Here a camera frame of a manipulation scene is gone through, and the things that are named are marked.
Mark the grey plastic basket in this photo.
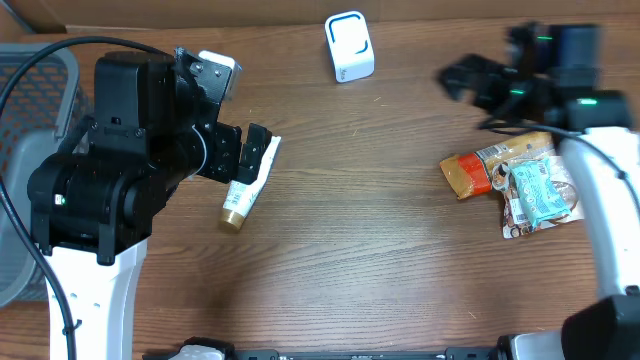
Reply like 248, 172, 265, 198
1, 49, 93, 306

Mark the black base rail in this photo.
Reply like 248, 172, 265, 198
142, 330, 587, 360

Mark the teal snack packet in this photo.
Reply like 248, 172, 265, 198
511, 157, 570, 227

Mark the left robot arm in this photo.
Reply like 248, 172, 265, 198
27, 48, 280, 359

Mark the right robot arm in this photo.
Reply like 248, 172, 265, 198
438, 22, 639, 359

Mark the white tube gold cap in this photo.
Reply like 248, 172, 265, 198
219, 136, 281, 232

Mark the white barcode scanner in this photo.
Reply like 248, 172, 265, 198
324, 11, 375, 83

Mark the orange spaghetti package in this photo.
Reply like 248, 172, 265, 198
439, 132, 554, 200

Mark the beige brown snack pouch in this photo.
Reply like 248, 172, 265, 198
493, 152, 584, 239

